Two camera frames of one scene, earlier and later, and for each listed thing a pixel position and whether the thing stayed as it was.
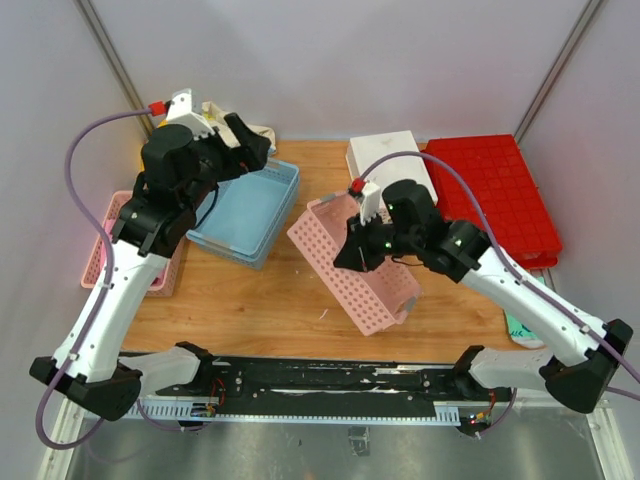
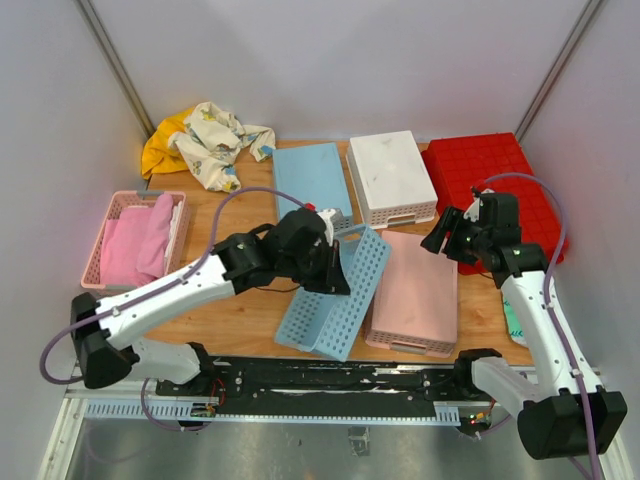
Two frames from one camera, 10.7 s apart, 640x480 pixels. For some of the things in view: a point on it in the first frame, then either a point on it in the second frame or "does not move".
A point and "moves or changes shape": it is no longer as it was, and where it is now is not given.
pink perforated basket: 378,299 moves or changes shape
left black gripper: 249,156 -> 339,282
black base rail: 306,380 does not move
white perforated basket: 363,152 does not move
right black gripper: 356,253 -> 433,242
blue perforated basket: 246,212 -> 313,174
